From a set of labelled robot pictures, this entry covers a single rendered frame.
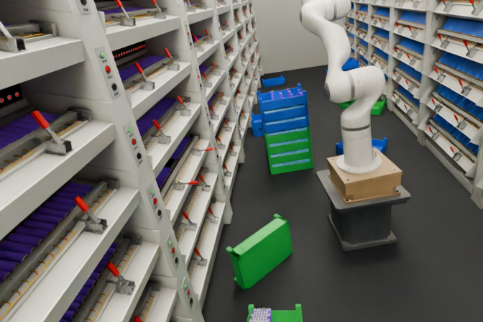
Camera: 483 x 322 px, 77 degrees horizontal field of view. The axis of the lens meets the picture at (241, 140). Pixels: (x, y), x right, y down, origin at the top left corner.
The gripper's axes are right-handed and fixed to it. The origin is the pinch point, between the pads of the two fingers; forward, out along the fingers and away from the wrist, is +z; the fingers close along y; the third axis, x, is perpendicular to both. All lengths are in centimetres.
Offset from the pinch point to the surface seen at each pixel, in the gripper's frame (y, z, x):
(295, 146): -79, 56, 8
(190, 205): -91, 19, 95
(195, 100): -48, 8, 74
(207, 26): 11.4, 33.2, 34.8
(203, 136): -62, 21, 74
